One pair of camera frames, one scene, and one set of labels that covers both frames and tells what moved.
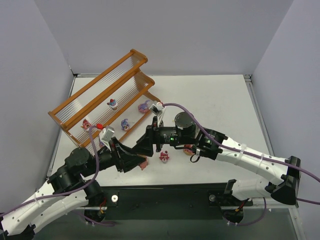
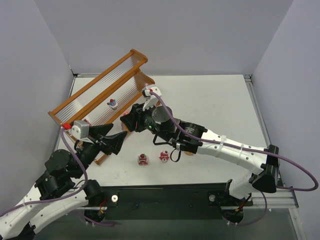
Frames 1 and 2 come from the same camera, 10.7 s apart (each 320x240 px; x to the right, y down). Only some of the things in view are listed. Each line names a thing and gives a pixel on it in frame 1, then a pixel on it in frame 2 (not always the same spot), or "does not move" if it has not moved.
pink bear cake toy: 164,156 does not move
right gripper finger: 144,145 to 130,121
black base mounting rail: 169,202 does not move
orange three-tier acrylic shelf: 110,104 does not move
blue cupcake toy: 112,104 does not move
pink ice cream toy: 144,164 to 125,112
